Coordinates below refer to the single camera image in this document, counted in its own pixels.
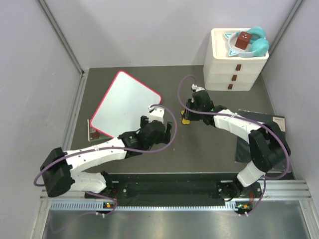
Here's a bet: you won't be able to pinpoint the white slotted cable duct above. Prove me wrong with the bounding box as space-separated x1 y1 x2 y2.
49 200 250 212

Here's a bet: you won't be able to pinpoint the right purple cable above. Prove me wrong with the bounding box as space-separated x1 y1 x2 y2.
178 74 291 217

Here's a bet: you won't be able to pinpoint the black mounting base plate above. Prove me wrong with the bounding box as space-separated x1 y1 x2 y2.
56 171 295 200

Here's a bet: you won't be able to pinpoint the teal cat ear headphones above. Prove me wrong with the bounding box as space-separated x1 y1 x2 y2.
224 26 269 58

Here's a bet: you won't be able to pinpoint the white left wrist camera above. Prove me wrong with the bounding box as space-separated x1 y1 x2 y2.
148 106 165 123

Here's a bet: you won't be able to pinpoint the brown cube toy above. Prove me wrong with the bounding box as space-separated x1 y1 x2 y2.
235 31 252 50

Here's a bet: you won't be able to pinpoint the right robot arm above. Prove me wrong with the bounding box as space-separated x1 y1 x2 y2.
182 87 291 197

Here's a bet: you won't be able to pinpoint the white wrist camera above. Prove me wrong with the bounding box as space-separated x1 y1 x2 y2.
148 106 165 123
191 84 205 93

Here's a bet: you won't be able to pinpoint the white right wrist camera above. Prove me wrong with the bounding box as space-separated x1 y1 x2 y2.
191 84 205 93

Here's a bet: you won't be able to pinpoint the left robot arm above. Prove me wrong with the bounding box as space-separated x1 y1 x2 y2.
40 116 172 198

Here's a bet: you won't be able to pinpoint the white three drawer unit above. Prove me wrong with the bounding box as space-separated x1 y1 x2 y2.
203 28 269 91

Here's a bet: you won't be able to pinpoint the black book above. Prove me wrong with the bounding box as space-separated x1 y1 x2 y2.
235 110 287 172

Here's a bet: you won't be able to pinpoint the pink framed whiteboard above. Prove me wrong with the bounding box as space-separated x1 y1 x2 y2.
90 71 161 137

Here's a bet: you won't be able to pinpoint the yellow whiteboard eraser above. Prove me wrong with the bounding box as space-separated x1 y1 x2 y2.
181 110 190 125

